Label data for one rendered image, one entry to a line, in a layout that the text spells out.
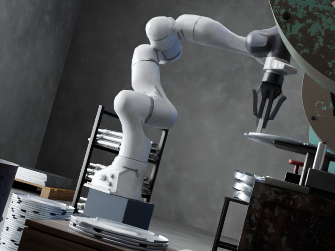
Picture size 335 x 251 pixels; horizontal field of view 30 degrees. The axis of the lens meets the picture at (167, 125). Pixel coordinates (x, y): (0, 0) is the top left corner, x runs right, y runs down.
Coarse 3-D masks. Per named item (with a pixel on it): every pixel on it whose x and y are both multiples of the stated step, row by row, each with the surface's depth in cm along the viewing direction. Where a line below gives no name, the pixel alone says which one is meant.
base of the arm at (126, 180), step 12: (120, 156) 229; (108, 168) 231; (120, 168) 228; (132, 168) 227; (144, 168) 230; (96, 180) 233; (108, 180) 229; (120, 180) 226; (132, 180) 227; (108, 192) 224; (120, 192) 225; (132, 192) 226
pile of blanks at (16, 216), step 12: (12, 204) 280; (24, 204) 275; (36, 204) 274; (12, 216) 277; (24, 216) 280; (36, 216) 273; (48, 216) 275; (60, 216) 278; (12, 228) 275; (0, 240) 280; (12, 240) 278
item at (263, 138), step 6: (252, 132) 216; (252, 138) 228; (258, 138) 224; (264, 138) 219; (270, 138) 215; (276, 138) 211; (282, 138) 209; (288, 138) 209; (270, 144) 235; (294, 144) 217; (300, 144) 213; (306, 144) 210; (312, 144) 211
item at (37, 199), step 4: (16, 196) 279; (20, 196) 285; (24, 196) 290; (28, 196) 296; (32, 196) 300; (36, 196) 301; (28, 200) 275; (32, 200) 274; (36, 200) 283; (40, 200) 285; (44, 200) 290; (48, 200) 303; (52, 200) 303; (44, 204) 274; (48, 204) 282; (52, 204) 285; (56, 204) 288; (60, 204) 299; (64, 204) 300; (60, 208) 278; (64, 208) 284; (68, 208) 289; (72, 208) 294
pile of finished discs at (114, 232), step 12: (72, 216) 176; (84, 216) 189; (72, 228) 173; (84, 228) 169; (96, 228) 168; (108, 228) 175; (120, 228) 177; (132, 228) 194; (108, 240) 166; (120, 240) 166; (132, 240) 167; (144, 240) 168; (156, 240) 171
